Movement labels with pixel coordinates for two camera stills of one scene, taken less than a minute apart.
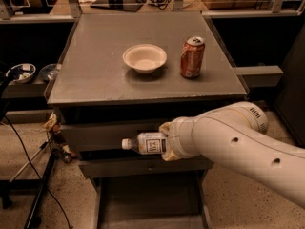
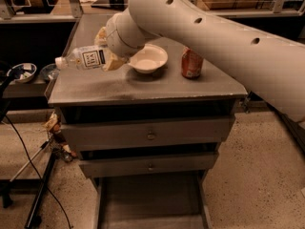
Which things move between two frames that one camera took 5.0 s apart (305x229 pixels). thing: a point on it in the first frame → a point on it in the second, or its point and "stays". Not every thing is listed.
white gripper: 176,138 → 111,38
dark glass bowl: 50,72 stays
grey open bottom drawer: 157,200 stays
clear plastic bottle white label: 145,143 → 82,57
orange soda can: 192,56 stays
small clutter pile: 57,142 stays
